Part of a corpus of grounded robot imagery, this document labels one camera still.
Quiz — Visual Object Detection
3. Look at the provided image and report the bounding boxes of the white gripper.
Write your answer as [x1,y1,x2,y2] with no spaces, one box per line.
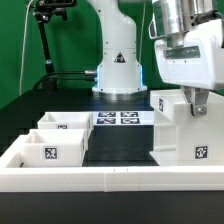
[154,19,224,117]

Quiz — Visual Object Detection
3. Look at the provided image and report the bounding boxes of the white drawer cabinet frame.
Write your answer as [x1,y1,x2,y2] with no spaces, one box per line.
[150,90,224,166]

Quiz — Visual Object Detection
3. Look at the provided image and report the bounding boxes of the white drawer box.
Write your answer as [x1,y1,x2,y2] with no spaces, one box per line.
[37,112,94,136]
[20,129,88,168]

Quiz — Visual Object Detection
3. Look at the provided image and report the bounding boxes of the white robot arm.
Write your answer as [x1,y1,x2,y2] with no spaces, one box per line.
[87,0,224,117]

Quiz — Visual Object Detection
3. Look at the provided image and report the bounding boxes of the white marker tag plate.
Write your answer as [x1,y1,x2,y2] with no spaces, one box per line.
[93,111,154,126]

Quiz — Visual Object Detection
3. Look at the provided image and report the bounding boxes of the white border fence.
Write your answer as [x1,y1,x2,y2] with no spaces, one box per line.
[0,135,224,192]

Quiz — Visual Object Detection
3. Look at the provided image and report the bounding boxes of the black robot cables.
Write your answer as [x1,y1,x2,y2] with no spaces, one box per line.
[32,69,98,90]

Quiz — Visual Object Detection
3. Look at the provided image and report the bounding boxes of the black camera tripod stand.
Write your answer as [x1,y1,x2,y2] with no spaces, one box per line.
[31,0,77,90]

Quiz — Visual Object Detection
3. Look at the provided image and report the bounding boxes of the white cable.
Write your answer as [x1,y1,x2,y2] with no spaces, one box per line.
[18,0,35,96]

